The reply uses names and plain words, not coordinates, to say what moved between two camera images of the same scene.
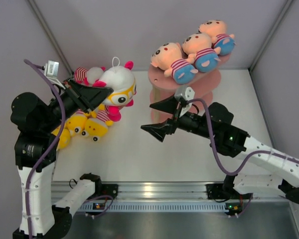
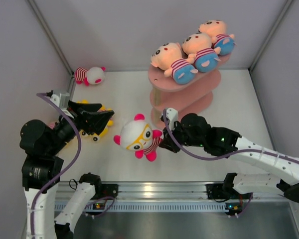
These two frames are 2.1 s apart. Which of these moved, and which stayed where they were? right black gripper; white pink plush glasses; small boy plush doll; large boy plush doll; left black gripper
Moved: left black gripper; right black gripper; white pink plush glasses
Stayed: large boy plush doll; small boy plush doll
